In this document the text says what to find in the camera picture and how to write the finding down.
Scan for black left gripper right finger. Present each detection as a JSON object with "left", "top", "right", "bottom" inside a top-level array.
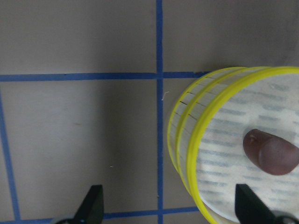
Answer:
[{"left": 235, "top": 184, "right": 280, "bottom": 224}]

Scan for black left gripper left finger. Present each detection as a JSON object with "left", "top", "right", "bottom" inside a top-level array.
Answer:
[{"left": 73, "top": 185, "right": 104, "bottom": 224}]

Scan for brown bun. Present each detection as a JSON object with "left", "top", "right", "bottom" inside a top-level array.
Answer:
[{"left": 243, "top": 129, "right": 299, "bottom": 175}]

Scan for yellow steamer basket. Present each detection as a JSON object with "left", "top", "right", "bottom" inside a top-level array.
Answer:
[
  {"left": 167, "top": 66, "right": 244, "bottom": 191},
  {"left": 178, "top": 67, "right": 299, "bottom": 224}
]

